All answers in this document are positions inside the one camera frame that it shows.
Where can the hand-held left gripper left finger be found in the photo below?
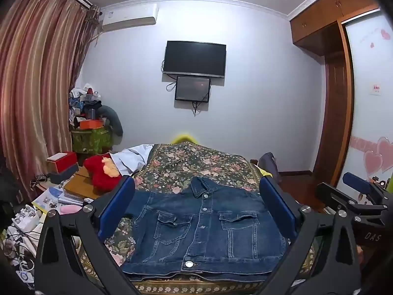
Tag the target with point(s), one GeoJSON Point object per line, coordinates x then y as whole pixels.
{"type": "Point", "coordinates": [118, 204]}

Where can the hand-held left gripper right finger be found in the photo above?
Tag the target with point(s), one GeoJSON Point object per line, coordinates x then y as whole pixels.
{"type": "Point", "coordinates": [276, 206]}

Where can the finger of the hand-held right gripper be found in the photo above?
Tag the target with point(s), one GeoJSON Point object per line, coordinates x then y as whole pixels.
{"type": "Point", "coordinates": [333, 193]}
{"type": "Point", "coordinates": [356, 182]}

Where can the blue denim jacket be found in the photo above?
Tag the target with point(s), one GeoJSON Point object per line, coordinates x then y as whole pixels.
{"type": "Point", "coordinates": [208, 221]}

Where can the red plush toy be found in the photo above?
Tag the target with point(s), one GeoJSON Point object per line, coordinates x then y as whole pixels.
{"type": "Point", "coordinates": [98, 172]}

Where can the dark blue garment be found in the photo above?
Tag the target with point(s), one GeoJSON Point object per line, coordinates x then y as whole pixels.
{"type": "Point", "coordinates": [270, 164]}

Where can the wooden nightstand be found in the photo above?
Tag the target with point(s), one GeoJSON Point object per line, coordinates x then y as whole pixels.
{"type": "Point", "coordinates": [81, 184]}

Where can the white cloth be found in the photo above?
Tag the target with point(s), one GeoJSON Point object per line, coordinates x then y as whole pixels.
{"type": "Point", "coordinates": [132, 158]}

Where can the stack of booklets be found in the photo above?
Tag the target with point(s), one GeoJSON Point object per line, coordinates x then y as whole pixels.
{"type": "Point", "coordinates": [52, 198]}

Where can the green cardboard box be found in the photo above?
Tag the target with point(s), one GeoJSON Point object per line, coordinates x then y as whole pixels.
{"type": "Point", "coordinates": [90, 141]}

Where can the red box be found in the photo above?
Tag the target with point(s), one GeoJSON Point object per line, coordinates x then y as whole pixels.
{"type": "Point", "coordinates": [63, 161]}

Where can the white heart-print sliding door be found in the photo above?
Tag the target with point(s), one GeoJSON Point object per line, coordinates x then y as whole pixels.
{"type": "Point", "coordinates": [371, 113]}

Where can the floral bedspread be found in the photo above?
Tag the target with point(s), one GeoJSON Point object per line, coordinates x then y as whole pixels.
{"type": "Point", "coordinates": [190, 163]}

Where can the orange box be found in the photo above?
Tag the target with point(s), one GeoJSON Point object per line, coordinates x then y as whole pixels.
{"type": "Point", "coordinates": [90, 124]}

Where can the grey cloth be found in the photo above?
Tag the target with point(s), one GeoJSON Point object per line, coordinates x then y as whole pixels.
{"type": "Point", "coordinates": [113, 119]}

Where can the pile of clutter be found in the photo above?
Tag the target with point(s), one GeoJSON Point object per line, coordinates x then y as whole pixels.
{"type": "Point", "coordinates": [81, 104]}

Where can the brown wooden wardrobe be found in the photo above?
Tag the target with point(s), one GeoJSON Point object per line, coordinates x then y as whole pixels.
{"type": "Point", "coordinates": [333, 67]}

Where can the striped pink curtain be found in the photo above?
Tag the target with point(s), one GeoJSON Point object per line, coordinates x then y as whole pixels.
{"type": "Point", "coordinates": [33, 83]}

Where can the white air conditioner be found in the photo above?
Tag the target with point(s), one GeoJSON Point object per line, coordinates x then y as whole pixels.
{"type": "Point", "coordinates": [129, 17]}

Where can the wall sticker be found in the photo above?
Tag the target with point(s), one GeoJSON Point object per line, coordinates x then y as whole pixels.
{"type": "Point", "coordinates": [375, 89]}

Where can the small black wall monitor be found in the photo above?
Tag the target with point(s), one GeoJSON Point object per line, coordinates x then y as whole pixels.
{"type": "Point", "coordinates": [192, 88]}

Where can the black wall television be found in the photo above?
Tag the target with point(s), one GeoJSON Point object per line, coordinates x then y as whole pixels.
{"type": "Point", "coordinates": [195, 58]}

